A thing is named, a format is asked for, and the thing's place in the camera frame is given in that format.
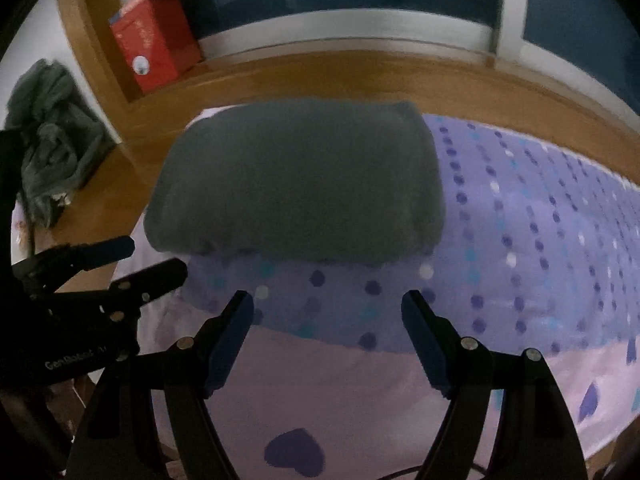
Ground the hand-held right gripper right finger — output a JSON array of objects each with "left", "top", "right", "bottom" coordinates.
[{"left": 401, "top": 290, "right": 588, "bottom": 480}]

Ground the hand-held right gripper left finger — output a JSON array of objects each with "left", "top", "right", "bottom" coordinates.
[{"left": 65, "top": 290, "right": 255, "bottom": 480}]

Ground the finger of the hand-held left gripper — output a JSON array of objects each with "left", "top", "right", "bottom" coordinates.
[
  {"left": 12, "top": 235, "right": 136, "bottom": 293},
  {"left": 50, "top": 257, "right": 189, "bottom": 323}
]

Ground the dark grey sweatshirt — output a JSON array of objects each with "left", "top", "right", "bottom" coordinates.
[{"left": 142, "top": 99, "right": 447, "bottom": 267}]

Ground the purple pink dotted bed sheet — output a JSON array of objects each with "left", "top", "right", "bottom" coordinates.
[{"left": 110, "top": 107, "right": 640, "bottom": 480}]

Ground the grey green hanging cloth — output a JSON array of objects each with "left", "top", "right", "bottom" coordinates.
[{"left": 5, "top": 57, "right": 117, "bottom": 228}]

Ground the red cardboard box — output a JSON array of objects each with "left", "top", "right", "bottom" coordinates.
[{"left": 109, "top": 0, "right": 203, "bottom": 95}]

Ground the wooden bed frame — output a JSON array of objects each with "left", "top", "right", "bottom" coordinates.
[{"left": 15, "top": 0, "right": 640, "bottom": 301}]

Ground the white window frame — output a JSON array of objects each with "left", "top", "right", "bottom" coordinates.
[{"left": 130, "top": 0, "right": 640, "bottom": 106}]

